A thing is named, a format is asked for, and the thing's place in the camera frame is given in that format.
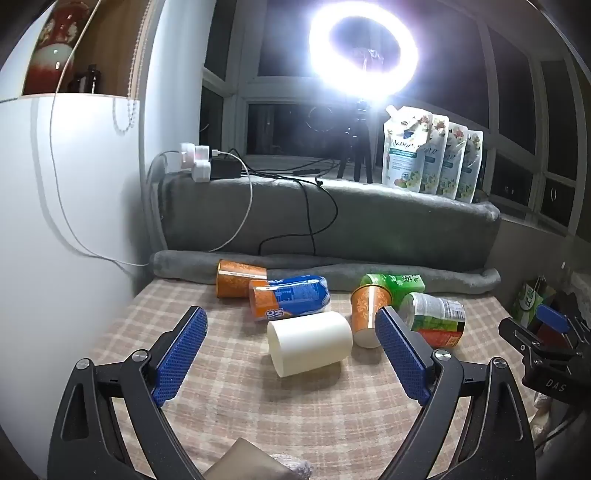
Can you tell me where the ring light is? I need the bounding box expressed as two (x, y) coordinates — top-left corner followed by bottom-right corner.
(308, 0), (422, 101)

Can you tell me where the white bead chain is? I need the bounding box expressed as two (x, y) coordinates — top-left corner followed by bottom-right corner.
(112, 0), (154, 136)

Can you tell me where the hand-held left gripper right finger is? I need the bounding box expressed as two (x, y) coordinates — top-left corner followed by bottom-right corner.
(374, 307), (539, 480)

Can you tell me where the long white cable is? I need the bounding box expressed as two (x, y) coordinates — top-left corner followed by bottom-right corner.
(48, 0), (154, 269)

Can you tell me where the plaid cloth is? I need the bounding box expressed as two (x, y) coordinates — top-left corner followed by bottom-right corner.
(82, 277), (542, 480)

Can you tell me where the green cardboard box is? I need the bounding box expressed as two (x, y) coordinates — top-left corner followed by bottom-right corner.
(512, 276), (557, 328)

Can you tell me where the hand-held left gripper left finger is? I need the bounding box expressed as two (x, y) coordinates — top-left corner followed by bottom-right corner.
(47, 305), (208, 480)

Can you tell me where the green carton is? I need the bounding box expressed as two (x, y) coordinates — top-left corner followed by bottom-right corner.
(359, 273), (426, 302)

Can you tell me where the white cabinet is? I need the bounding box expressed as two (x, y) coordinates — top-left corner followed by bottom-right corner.
(0, 0), (162, 457)

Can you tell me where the orange and blue cup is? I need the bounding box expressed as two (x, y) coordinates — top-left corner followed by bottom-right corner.
(249, 275), (331, 322)

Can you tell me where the white refill pouch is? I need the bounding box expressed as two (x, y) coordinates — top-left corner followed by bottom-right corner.
(438, 121), (468, 199)
(422, 113), (450, 195)
(456, 129), (485, 204)

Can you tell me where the large white spout pouch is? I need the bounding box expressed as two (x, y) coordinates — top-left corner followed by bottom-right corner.
(382, 104), (435, 190)

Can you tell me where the red ceramic vase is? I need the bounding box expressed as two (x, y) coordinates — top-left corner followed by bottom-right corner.
(22, 0), (85, 96)

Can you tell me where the white plug adapter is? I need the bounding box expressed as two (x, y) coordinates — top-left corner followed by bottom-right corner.
(178, 143), (198, 172)
(192, 145), (213, 182)

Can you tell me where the plain orange paper cup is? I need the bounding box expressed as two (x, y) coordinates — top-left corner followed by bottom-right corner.
(216, 260), (269, 300)

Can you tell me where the rolled grey blanket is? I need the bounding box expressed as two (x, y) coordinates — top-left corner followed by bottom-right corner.
(150, 250), (502, 297)

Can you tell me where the window frame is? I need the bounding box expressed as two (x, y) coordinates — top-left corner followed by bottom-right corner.
(200, 0), (585, 238)

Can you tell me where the brown paper bag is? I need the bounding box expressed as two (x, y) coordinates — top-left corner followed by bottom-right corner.
(208, 438), (298, 480)

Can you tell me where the orange cup with white base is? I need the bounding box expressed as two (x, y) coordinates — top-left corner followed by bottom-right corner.
(350, 285), (393, 348)

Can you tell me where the black tripod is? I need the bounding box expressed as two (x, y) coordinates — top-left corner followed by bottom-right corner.
(336, 98), (375, 184)

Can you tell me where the black cable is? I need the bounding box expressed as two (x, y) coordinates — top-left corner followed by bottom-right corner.
(228, 148), (341, 256)

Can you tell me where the white charging cable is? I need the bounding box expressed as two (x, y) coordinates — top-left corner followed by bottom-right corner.
(206, 150), (254, 253)

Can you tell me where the dark brown bottle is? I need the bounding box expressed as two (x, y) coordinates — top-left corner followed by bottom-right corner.
(69, 64), (99, 94)

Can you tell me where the black power adapter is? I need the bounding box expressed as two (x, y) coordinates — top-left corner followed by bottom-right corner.
(209, 156), (243, 179)

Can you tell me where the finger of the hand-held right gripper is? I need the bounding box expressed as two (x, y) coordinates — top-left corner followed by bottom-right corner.
(498, 318), (578, 370)
(536, 304), (591, 343)

